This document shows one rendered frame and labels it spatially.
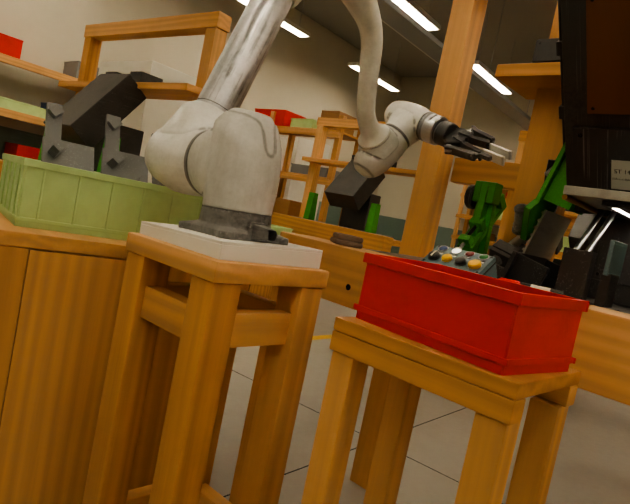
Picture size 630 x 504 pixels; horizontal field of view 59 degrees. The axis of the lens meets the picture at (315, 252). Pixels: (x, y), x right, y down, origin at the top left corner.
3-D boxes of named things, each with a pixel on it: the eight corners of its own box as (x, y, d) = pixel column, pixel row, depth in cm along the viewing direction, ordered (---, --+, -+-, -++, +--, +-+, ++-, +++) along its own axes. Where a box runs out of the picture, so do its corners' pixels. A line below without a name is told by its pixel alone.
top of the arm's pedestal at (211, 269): (213, 283, 100) (217, 261, 100) (124, 249, 121) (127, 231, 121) (326, 289, 124) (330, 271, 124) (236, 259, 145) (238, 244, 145)
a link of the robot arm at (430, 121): (435, 106, 169) (451, 112, 166) (437, 131, 176) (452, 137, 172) (415, 121, 166) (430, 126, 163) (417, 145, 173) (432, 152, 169)
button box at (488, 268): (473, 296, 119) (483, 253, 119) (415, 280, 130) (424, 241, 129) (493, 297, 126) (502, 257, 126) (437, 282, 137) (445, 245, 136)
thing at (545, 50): (581, 59, 160) (587, 35, 160) (531, 61, 170) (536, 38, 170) (589, 67, 165) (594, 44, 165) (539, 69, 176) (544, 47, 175)
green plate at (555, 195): (557, 229, 131) (601, 145, 126) (526, 215, 136) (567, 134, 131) (573, 234, 139) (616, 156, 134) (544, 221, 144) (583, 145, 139)
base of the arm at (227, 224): (235, 241, 106) (239, 213, 106) (175, 226, 122) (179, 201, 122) (303, 248, 119) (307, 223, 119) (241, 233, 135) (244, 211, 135)
